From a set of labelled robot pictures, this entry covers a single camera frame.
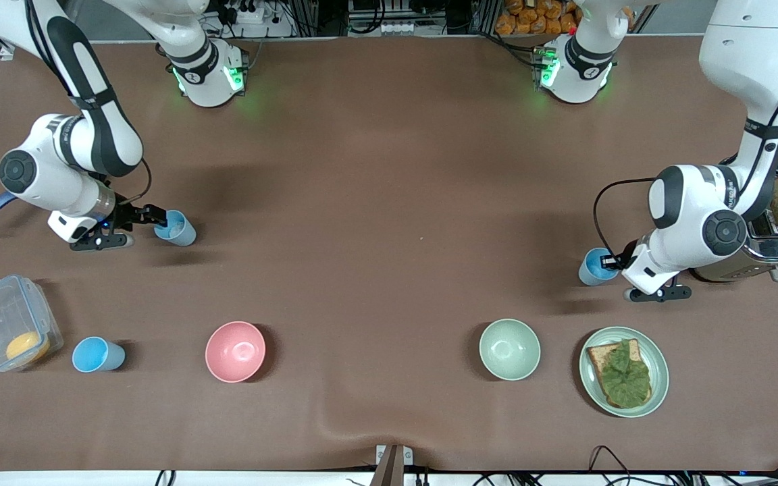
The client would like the black looped cable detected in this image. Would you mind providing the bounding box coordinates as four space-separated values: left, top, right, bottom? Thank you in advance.
588 445 634 486

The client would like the bag of orange buns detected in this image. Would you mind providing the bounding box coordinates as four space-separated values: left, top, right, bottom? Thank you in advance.
495 0 633 36

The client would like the pale green bowl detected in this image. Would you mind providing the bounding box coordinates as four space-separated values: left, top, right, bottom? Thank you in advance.
479 319 542 381

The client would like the brown table cover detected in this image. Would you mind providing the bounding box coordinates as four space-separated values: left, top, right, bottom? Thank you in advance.
0 34 778 473

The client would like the metal table clamp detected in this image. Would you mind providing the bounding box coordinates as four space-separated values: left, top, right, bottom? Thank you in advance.
375 443 415 486

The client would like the green lettuce leaf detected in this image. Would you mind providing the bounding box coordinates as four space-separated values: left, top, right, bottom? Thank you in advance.
598 340 652 408

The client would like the pale green plate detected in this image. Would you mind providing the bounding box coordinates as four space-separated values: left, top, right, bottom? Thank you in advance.
579 327 670 419

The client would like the light blue plastic cup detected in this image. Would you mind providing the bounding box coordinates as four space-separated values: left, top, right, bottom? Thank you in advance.
72 336 126 373
577 247 623 287
154 210 198 247

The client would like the pink bowl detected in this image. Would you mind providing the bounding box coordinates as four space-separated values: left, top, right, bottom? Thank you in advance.
205 321 267 383

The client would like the white power strip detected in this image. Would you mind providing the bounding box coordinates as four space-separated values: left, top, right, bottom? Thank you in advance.
217 0 265 25

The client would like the brown bread slice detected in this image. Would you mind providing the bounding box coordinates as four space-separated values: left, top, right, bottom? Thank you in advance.
586 339 653 409

